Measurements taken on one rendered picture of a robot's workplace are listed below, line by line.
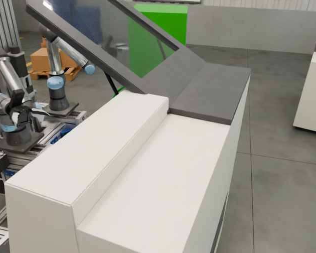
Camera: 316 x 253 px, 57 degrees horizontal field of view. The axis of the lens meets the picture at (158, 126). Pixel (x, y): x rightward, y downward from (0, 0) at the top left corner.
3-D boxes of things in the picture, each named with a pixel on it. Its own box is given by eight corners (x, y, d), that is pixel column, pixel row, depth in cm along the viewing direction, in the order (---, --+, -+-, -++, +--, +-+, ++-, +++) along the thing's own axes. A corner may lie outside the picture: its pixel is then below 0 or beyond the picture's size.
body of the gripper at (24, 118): (33, 124, 140) (20, 116, 146) (32, 107, 136) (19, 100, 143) (17, 128, 134) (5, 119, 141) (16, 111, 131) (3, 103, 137)
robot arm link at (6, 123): (27, 126, 158) (22, 108, 152) (6, 134, 150) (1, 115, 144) (19, 121, 162) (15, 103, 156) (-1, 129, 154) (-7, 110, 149)
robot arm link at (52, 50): (50, 92, 231) (36, 19, 203) (52, 85, 243) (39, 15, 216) (65, 91, 233) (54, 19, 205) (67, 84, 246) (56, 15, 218)
